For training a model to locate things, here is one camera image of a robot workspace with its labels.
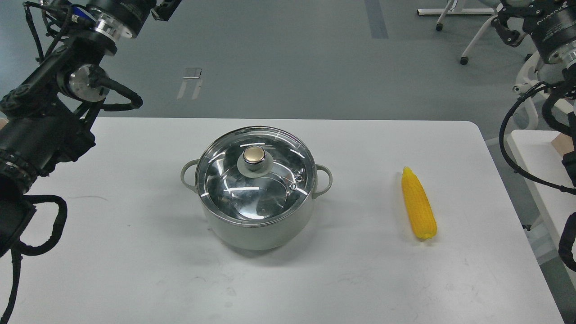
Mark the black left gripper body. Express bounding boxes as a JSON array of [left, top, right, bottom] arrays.
[[86, 0, 157, 38]]

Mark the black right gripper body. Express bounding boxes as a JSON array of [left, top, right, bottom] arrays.
[[491, 0, 576, 63]]

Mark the glass pot lid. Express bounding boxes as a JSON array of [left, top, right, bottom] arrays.
[[194, 126, 318, 226]]

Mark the yellow corn cob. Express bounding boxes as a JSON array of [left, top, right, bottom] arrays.
[[401, 166, 437, 240]]

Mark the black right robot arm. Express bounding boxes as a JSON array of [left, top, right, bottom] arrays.
[[491, 0, 576, 195]]

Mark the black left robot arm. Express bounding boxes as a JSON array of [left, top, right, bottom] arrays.
[[1, 0, 180, 324]]

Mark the grey steel cooking pot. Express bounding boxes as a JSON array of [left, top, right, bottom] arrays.
[[181, 126, 333, 251]]

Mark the grey white office chair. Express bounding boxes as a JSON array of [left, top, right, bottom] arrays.
[[512, 51, 565, 131]]

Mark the white office chair base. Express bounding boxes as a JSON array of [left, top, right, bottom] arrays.
[[417, 0, 502, 66]]

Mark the wooden block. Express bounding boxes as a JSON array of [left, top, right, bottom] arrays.
[[550, 132, 575, 156]]

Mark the white side table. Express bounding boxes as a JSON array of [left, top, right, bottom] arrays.
[[506, 130, 576, 265]]

